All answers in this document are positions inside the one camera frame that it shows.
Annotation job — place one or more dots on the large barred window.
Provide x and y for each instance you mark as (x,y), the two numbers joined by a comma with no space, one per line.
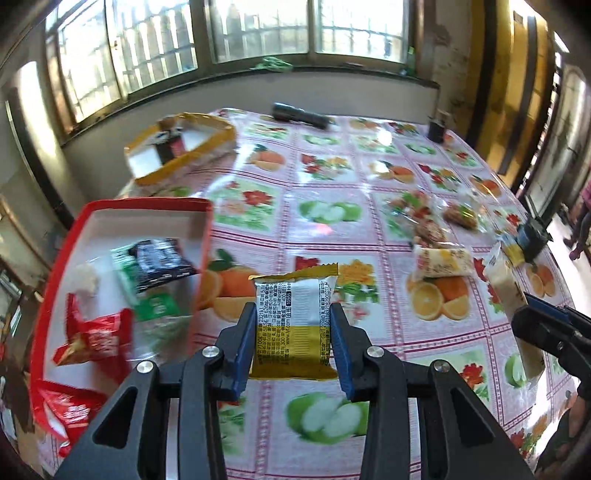
(152,46)

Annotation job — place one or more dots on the dark motor with brown cap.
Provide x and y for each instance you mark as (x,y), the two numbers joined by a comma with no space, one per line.
(436,130)

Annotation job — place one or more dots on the light green snack packet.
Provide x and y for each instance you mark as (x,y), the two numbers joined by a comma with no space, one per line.
(124,277)

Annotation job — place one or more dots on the red rimmed white tray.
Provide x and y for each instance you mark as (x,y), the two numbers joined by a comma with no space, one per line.
(138,226)

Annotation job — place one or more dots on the clear nut bar packet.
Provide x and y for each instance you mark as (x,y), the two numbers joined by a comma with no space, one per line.
(461,217)
(429,233)

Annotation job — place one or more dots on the long yellow white snack packet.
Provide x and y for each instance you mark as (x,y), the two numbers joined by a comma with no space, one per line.
(501,281)

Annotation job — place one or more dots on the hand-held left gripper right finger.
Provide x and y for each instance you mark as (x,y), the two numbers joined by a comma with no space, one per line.
(344,364)

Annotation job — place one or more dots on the patterned glass door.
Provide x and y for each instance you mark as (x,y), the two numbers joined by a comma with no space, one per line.
(568,129)

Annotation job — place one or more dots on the golden door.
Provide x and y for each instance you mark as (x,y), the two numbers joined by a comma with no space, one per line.
(503,92)

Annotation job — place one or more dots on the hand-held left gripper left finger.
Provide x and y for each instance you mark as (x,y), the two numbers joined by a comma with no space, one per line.
(244,355)

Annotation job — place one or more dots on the red snack packet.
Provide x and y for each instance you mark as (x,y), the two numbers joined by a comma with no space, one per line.
(99,341)
(69,410)

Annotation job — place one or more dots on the green cloth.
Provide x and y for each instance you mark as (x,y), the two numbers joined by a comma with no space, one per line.
(272,63)

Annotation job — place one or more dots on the fruit printed tablecloth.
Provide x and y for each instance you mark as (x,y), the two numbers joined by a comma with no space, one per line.
(323,194)

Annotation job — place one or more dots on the small yellow snack packet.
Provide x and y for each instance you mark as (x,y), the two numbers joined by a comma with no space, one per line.
(513,251)

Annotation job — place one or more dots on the black motor with shaft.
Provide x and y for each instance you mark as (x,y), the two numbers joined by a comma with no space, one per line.
(531,240)

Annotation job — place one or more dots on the clear candy packet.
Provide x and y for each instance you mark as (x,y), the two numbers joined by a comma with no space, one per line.
(411,205)

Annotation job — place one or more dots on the white tower air conditioner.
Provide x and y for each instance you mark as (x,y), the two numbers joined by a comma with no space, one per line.
(32,120)

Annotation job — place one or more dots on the black snack packet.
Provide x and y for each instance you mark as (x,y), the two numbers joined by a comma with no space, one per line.
(159,263)

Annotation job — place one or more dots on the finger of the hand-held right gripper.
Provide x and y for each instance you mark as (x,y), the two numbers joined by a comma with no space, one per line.
(535,327)
(547,307)

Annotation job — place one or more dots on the green bottle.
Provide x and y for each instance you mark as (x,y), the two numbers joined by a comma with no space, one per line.
(411,60)

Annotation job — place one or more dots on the black flashlight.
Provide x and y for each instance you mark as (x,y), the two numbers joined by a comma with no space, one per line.
(300,115)

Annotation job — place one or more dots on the yellow rimmed cardboard box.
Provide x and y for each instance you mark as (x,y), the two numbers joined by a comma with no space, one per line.
(198,154)

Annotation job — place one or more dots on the clear white nougat packet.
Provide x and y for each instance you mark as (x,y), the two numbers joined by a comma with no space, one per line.
(87,279)

